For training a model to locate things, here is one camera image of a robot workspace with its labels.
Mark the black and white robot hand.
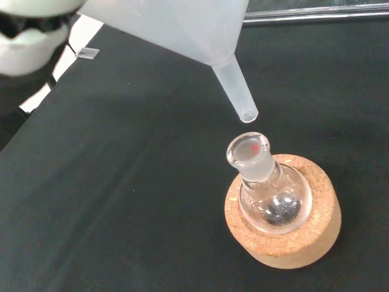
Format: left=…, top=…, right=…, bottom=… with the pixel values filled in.
left=0, top=0, right=87, bottom=77

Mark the clear round-bottom glass flask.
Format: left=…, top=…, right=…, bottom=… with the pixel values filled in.
left=225, top=131, right=314, bottom=235

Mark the small clear cloth clip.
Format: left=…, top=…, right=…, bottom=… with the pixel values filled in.
left=74, top=47, right=100, bottom=61

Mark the black bench cloth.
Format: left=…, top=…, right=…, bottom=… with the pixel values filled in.
left=0, top=14, right=389, bottom=292

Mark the grey metal rail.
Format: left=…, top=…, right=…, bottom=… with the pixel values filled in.
left=242, top=0, right=389, bottom=27

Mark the round cork ring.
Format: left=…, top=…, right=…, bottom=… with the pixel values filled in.
left=224, top=153, right=342, bottom=270

